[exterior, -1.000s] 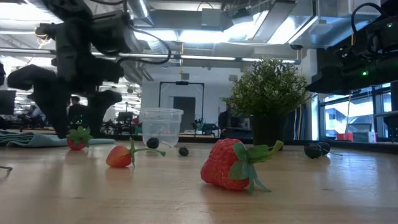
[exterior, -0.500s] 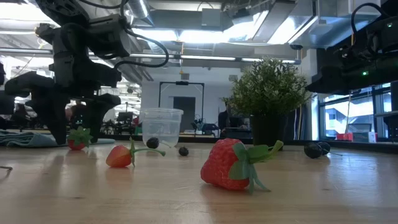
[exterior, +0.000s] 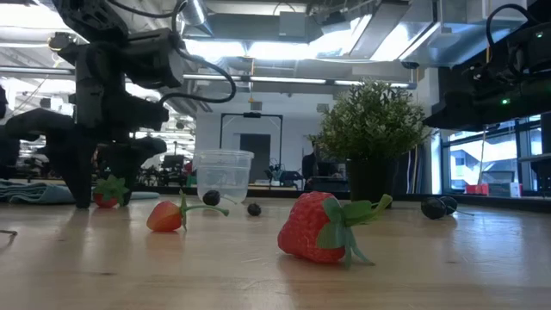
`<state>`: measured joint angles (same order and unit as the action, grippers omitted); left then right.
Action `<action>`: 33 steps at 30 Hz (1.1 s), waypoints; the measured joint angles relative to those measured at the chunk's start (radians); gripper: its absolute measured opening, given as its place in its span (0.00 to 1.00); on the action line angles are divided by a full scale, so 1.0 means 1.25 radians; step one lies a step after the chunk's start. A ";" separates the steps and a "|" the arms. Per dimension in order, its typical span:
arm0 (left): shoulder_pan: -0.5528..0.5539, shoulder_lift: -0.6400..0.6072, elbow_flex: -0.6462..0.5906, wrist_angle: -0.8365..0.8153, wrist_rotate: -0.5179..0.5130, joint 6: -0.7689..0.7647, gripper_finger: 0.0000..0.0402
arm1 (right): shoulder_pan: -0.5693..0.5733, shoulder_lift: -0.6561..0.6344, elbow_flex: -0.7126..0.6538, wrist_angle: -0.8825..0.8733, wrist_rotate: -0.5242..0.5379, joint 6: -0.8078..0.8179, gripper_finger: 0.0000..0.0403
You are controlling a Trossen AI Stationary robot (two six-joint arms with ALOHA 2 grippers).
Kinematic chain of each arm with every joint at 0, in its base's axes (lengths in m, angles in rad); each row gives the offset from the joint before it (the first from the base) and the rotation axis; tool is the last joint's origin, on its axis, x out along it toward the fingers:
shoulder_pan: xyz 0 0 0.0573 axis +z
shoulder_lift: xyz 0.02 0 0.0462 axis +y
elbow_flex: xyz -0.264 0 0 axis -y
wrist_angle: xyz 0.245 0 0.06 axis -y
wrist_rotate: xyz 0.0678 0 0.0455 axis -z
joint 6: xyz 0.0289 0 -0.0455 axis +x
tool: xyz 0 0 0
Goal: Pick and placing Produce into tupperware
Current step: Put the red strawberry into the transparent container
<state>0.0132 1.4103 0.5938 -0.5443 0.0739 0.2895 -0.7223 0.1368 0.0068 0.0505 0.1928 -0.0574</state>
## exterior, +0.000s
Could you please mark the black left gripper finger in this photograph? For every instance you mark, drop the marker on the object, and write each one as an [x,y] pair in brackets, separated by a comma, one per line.
[129,150]
[73,146]

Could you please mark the small strawberry with leafy crown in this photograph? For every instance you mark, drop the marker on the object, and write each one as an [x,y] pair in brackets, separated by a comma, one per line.
[103,200]

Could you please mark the small long-stemmed strawberry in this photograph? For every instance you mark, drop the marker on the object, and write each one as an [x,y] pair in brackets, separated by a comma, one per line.
[163,217]

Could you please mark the dark blueberry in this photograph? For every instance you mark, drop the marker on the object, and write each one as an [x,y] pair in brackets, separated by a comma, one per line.
[451,203]
[211,198]
[254,209]
[432,208]

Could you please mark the large red strawberry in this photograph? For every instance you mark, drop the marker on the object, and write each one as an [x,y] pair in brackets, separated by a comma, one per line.
[301,228]

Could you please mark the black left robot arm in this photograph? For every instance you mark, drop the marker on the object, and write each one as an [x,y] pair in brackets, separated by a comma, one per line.
[86,19]

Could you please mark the background black robot arm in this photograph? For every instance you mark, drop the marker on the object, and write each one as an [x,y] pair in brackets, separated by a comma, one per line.
[280,175]

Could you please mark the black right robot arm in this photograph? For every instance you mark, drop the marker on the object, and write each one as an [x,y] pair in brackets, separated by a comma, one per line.
[529,47]

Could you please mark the clear plastic tupperware container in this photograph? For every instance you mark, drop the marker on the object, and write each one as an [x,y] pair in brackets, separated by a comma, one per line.
[224,172]

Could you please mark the folded teal cloth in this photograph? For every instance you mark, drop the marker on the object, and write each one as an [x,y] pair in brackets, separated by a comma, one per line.
[34,194]

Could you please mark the red plastic bin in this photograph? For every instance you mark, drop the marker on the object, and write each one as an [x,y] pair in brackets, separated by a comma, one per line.
[477,190]

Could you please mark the teal and white box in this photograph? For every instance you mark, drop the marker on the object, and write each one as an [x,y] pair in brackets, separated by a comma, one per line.
[512,190]

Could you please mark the green plant in black pot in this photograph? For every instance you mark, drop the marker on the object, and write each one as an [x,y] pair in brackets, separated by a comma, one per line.
[370,125]

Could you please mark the long linear ceiling light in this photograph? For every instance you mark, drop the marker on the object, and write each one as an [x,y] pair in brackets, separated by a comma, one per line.
[284,80]

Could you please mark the ceiling dome camera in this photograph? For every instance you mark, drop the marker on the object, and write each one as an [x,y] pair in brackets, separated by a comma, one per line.
[58,41]

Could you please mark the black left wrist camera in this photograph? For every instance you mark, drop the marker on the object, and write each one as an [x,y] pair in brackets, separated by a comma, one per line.
[155,60]

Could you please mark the black table frame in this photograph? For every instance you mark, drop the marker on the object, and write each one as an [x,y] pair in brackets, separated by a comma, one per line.
[495,201]

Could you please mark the round silver air duct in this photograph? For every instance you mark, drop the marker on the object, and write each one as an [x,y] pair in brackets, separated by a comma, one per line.
[193,13]

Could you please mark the black gantry frame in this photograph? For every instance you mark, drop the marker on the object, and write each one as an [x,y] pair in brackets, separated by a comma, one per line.
[251,115]

